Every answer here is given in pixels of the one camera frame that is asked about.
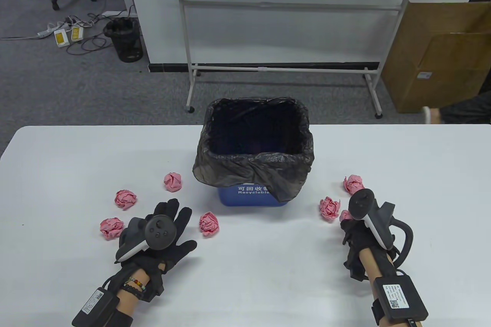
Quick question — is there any person's left hand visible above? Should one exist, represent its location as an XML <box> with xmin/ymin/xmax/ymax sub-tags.
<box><xmin>114</xmin><ymin>199</ymin><xmax>197</xmax><ymax>276</ymax></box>

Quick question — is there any person's right hand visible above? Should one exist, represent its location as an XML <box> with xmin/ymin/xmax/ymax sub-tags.
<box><xmin>339</xmin><ymin>219</ymin><xmax>400</xmax><ymax>266</ymax></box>

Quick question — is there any blue recycling bin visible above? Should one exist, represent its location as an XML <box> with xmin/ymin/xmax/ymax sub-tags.
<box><xmin>218</xmin><ymin>181</ymin><xmax>289</xmax><ymax>208</ymax></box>

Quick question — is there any black plastic bin liner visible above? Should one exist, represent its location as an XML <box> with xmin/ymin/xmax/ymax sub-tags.
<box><xmin>193</xmin><ymin>97</ymin><xmax>315</xmax><ymax>203</ymax></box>

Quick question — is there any black and white controller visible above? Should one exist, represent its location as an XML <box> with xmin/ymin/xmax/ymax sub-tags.
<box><xmin>348</xmin><ymin>188</ymin><xmax>414</xmax><ymax>267</ymax></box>
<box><xmin>115</xmin><ymin>215</ymin><xmax>178</xmax><ymax>264</ymax></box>

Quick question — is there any black wrist sensor box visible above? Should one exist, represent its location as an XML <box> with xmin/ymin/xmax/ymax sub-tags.
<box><xmin>72</xmin><ymin>288</ymin><xmax>119</xmax><ymax>327</ymax></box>
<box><xmin>373</xmin><ymin>273</ymin><xmax>429</xmax><ymax>322</ymax></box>

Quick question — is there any brown cardboard box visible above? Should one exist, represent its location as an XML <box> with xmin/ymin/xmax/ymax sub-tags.
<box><xmin>382</xmin><ymin>2</ymin><xmax>491</xmax><ymax>113</ymax></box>

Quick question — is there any black mesh wastebasket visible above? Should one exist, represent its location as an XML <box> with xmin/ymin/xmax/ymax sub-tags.
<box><xmin>104</xmin><ymin>18</ymin><xmax>143</xmax><ymax>62</ymax></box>

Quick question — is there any grey metal whiteboard stand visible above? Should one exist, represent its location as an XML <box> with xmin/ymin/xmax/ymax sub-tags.
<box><xmin>176</xmin><ymin>0</ymin><xmax>415</xmax><ymax>118</ymax></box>

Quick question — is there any white power strip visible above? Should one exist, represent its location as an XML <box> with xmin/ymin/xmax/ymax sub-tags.
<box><xmin>38</xmin><ymin>22</ymin><xmax>75</xmax><ymax>39</ymax></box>

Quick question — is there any black bead bracelet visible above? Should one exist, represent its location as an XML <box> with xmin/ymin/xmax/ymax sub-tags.
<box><xmin>123</xmin><ymin>283</ymin><xmax>144</xmax><ymax>299</ymax></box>

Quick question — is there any black wrist strap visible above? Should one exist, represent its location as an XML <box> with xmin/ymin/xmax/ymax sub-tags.
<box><xmin>104</xmin><ymin>306</ymin><xmax>133</xmax><ymax>327</ymax></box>
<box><xmin>370</xmin><ymin>298</ymin><xmax>385</xmax><ymax>325</ymax></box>

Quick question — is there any black sensor cable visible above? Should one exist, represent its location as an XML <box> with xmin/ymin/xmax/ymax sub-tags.
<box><xmin>394</xmin><ymin>268</ymin><xmax>422</xmax><ymax>327</ymax></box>

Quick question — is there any tangle of black cables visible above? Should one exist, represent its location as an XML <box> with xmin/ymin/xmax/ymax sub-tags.
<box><xmin>67</xmin><ymin>5</ymin><xmax>138</xmax><ymax>55</ymax></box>

